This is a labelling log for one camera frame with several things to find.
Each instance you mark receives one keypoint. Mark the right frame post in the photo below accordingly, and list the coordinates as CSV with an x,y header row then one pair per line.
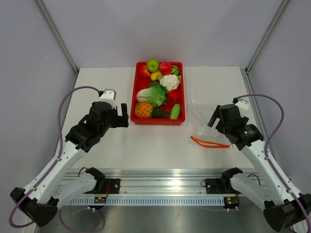
x,y
268,32

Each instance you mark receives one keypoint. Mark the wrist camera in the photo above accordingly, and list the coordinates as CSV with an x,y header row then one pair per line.
x,y
241,104
109,96

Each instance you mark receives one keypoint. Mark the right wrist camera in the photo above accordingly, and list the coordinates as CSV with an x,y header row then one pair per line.
x,y
241,104

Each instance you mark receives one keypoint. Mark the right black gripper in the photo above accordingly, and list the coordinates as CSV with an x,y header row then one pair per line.
x,y
216,114

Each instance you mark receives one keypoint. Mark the aluminium mounting rail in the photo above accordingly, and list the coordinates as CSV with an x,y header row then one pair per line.
x,y
162,187

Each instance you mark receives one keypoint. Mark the red bell pepper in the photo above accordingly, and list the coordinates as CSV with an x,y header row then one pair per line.
x,y
173,97

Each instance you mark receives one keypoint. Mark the green apple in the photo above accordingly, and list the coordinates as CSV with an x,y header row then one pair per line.
x,y
152,65

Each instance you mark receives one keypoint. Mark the dark green round vegetable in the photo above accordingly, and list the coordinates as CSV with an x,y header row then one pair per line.
x,y
175,70

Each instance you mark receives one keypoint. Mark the white cauliflower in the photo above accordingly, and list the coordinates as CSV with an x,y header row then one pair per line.
x,y
170,82

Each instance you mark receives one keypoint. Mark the frame post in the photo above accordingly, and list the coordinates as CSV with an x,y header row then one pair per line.
x,y
54,30
268,32

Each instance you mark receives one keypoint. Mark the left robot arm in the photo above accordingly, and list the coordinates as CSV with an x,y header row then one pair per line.
x,y
42,198

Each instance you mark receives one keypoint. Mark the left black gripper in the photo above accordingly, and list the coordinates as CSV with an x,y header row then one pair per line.
x,y
120,121

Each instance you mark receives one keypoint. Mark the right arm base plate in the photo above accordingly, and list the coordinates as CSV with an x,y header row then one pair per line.
x,y
214,186

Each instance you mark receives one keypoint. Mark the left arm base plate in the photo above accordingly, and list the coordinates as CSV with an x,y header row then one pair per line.
x,y
110,186

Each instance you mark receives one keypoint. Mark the red plastic tray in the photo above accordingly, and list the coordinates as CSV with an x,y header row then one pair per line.
x,y
141,83

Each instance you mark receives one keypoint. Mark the green lime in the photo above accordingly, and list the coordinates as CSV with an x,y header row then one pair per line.
x,y
154,84

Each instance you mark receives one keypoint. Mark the red orange peach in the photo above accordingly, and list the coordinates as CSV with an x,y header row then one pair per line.
x,y
144,72

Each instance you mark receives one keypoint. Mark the yellow pepper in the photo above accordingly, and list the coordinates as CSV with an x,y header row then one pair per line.
x,y
154,75

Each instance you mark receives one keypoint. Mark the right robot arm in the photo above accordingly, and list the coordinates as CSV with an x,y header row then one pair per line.
x,y
282,203

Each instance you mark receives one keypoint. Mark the green lettuce cabbage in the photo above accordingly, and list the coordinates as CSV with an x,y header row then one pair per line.
x,y
156,95

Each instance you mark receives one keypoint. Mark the green cucumber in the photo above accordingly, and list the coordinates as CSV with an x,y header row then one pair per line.
x,y
175,111

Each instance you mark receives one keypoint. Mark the orange pineapple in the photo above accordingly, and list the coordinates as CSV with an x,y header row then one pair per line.
x,y
146,110

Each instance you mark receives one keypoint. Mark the red apple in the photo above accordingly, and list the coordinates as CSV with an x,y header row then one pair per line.
x,y
165,68

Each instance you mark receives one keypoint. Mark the clear zip top bag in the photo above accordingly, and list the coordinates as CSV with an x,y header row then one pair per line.
x,y
204,135

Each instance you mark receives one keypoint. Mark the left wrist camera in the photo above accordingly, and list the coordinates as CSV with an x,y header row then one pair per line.
x,y
109,96

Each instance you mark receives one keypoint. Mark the left frame post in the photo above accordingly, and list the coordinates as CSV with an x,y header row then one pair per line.
x,y
54,30

